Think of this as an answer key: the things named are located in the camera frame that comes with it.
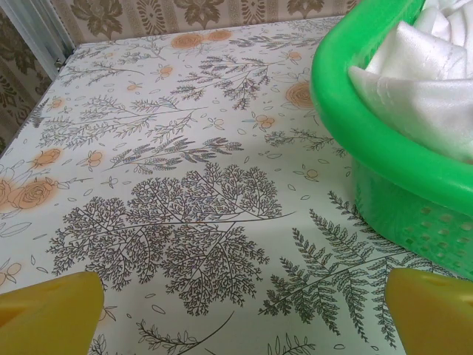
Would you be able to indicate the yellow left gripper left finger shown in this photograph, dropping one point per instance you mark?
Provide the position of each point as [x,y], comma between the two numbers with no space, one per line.
[48,318]

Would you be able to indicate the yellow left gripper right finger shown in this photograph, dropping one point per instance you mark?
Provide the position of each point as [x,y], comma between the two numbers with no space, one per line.
[432,318]

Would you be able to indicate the green plastic basket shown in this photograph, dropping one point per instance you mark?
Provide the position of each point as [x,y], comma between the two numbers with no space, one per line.
[388,177]

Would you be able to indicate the white crumpled t-shirt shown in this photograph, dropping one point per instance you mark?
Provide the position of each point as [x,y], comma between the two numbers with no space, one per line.
[425,111]
[406,48]
[451,22]

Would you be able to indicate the aluminium frame post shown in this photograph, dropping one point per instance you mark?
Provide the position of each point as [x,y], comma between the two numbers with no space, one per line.
[40,33]

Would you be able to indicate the floral patterned table cover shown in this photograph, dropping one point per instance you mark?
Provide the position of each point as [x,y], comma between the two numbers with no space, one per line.
[184,148]

